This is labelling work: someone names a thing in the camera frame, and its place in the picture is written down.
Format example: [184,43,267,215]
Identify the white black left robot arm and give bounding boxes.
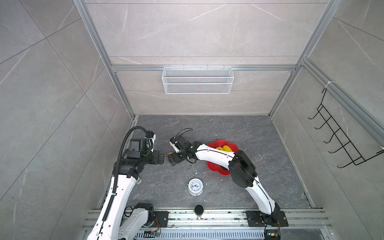
[88,126,165,240]

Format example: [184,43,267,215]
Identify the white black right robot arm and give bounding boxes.
[168,140,284,227]

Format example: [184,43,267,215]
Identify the red flower-shaped fruit bowl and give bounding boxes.
[207,140,239,176]

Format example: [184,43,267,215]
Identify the yellow fake elongated fruit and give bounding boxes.
[222,145,233,153]

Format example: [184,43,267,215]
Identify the white analog alarm clock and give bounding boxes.
[187,178,204,196]

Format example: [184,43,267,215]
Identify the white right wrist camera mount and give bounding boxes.
[170,136,186,152]

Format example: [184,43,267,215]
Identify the black camera cable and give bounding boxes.
[174,128,194,140]

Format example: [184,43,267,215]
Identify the black round knob on rail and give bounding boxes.
[194,205,205,218]

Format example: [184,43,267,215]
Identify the white wire mesh basket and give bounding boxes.
[162,67,235,95]

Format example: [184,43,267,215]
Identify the aluminium left corner frame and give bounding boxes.
[74,0,135,120]

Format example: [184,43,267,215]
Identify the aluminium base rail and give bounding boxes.
[80,208,338,240]

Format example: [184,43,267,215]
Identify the aluminium corner frame post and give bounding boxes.
[268,0,344,118]

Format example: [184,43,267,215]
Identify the black wire hook rack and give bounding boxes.
[308,88,384,169]

